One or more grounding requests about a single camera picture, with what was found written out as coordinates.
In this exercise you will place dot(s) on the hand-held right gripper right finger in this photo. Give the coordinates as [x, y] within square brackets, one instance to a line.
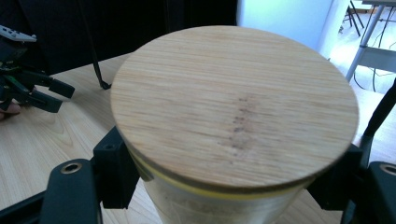
[336, 189]

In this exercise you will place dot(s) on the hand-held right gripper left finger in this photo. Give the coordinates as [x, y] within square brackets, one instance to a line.
[115, 174]

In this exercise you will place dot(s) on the wooden cylinder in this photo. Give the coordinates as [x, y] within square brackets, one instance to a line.
[233, 105]

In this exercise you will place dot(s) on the black curtain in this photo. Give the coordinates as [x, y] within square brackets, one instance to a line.
[140, 25]

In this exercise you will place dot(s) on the black chair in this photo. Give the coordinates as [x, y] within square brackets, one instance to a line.
[353, 15]

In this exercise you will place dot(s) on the white desk frame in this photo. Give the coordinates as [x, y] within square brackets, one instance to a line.
[376, 57]

